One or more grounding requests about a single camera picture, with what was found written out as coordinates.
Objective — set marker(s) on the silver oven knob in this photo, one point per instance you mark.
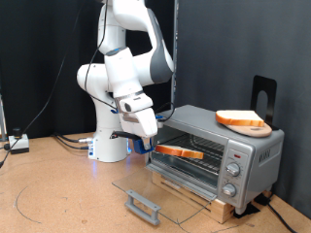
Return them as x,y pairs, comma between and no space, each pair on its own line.
233,169
229,189

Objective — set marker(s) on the metal frame post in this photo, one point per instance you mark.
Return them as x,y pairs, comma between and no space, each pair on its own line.
2,123

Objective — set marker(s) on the black metal bookend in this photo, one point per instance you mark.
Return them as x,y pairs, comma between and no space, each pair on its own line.
259,84

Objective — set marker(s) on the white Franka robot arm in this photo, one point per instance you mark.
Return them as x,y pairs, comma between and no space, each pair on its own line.
107,145

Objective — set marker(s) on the white bread slice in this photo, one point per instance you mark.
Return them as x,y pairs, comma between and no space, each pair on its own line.
181,152
239,118

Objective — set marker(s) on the silver toaster oven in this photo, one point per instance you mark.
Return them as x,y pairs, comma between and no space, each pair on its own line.
265,155

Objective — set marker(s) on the round wooden board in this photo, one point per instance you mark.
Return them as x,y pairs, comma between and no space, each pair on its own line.
256,131

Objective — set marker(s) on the slotted wooden block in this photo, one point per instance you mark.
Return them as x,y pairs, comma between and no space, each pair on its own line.
223,210

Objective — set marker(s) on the vertical metal pole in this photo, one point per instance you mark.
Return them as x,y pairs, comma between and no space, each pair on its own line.
176,26

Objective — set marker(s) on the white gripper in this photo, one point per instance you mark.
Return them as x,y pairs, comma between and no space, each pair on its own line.
142,121

